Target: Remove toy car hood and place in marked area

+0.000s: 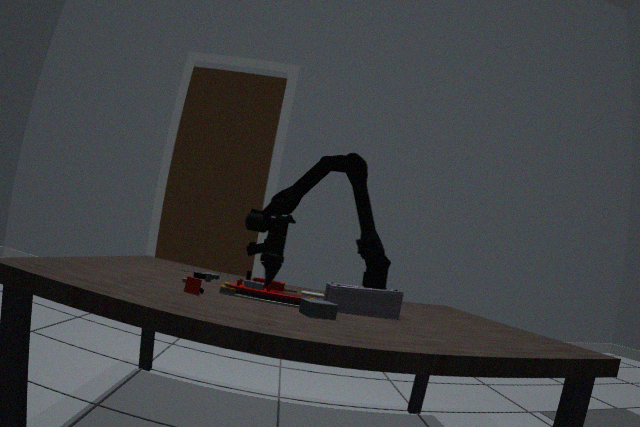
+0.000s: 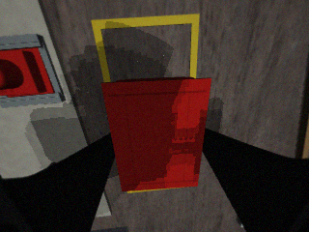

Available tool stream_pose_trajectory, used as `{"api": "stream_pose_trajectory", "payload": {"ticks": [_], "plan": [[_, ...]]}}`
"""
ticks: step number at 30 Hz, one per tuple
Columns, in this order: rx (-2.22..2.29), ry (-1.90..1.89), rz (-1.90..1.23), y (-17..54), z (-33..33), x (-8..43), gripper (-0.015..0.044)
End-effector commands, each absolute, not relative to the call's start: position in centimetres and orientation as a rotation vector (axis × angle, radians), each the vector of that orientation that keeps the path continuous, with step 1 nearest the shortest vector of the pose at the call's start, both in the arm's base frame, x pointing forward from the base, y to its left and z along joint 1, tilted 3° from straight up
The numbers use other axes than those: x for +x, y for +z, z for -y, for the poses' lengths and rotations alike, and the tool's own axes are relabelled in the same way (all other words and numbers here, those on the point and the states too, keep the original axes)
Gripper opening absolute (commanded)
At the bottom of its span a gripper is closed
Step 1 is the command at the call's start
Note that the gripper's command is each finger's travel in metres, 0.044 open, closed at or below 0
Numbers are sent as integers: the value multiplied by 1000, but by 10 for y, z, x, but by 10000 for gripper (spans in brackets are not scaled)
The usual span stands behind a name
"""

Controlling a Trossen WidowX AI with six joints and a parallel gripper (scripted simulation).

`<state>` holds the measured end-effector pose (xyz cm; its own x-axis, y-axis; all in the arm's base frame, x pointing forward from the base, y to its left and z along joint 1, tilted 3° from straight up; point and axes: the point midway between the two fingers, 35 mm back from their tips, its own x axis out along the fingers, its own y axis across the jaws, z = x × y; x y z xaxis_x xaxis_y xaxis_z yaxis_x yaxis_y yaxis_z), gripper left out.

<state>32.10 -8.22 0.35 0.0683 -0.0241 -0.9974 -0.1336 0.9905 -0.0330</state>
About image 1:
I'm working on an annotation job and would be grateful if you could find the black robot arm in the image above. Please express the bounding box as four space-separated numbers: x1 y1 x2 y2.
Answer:
245 153 391 290

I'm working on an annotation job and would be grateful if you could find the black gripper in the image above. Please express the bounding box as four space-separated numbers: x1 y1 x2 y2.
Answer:
260 233 286 286

